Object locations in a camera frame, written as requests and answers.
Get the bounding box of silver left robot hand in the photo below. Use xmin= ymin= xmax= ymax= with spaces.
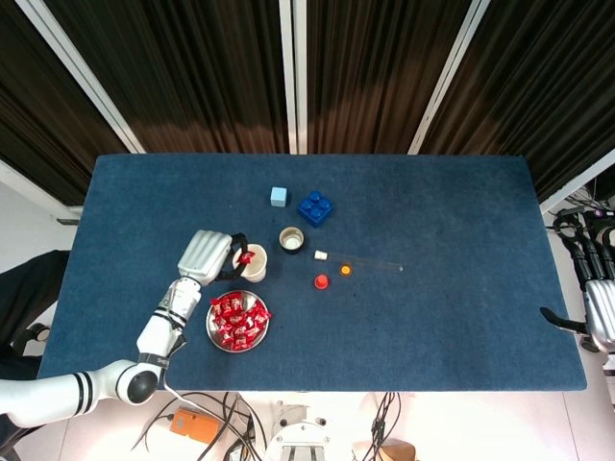
xmin=176 ymin=229 xmax=255 ymax=289

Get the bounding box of white paper cup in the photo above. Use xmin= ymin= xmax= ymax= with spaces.
xmin=232 ymin=243 xmax=269 ymax=283

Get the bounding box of silver metal plate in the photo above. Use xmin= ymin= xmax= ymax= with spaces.
xmin=206 ymin=289 xmax=271 ymax=353

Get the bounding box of brown wooden object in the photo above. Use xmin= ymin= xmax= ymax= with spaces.
xmin=353 ymin=439 xmax=417 ymax=461

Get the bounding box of glass test tube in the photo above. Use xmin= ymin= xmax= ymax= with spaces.
xmin=326 ymin=253 xmax=405 ymax=274

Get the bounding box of dark brown curtain panel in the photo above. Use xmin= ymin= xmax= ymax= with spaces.
xmin=0 ymin=0 xmax=131 ymax=207
xmin=422 ymin=0 xmax=615 ymax=203
xmin=42 ymin=0 xmax=291 ymax=155
xmin=305 ymin=0 xmax=475 ymax=155

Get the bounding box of white partition base rail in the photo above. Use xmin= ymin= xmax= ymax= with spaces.
xmin=537 ymin=147 xmax=615 ymax=215
xmin=0 ymin=158 xmax=86 ymax=217

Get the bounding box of black cable coil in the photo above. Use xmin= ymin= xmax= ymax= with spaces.
xmin=552 ymin=208 xmax=580 ymax=242

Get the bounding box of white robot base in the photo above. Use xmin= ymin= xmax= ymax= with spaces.
xmin=263 ymin=417 xmax=333 ymax=461

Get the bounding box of blue building block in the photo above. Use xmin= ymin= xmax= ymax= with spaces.
xmin=296 ymin=190 xmax=334 ymax=231

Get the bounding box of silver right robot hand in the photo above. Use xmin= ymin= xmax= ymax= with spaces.
xmin=539 ymin=230 xmax=615 ymax=355

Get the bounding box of orange box device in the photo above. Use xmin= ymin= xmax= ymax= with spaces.
xmin=170 ymin=405 xmax=225 ymax=446

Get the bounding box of black cylinder container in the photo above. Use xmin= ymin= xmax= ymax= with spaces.
xmin=278 ymin=227 xmax=308 ymax=255

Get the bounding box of black office chair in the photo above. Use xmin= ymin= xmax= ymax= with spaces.
xmin=0 ymin=249 xmax=73 ymax=380

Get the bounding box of blue felt table cover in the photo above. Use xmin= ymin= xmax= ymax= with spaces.
xmin=37 ymin=153 xmax=588 ymax=394

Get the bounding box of white partition post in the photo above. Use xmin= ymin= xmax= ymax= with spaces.
xmin=13 ymin=0 xmax=147 ymax=155
xmin=406 ymin=0 xmax=492 ymax=156
xmin=278 ymin=0 xmax=308 ymax=155

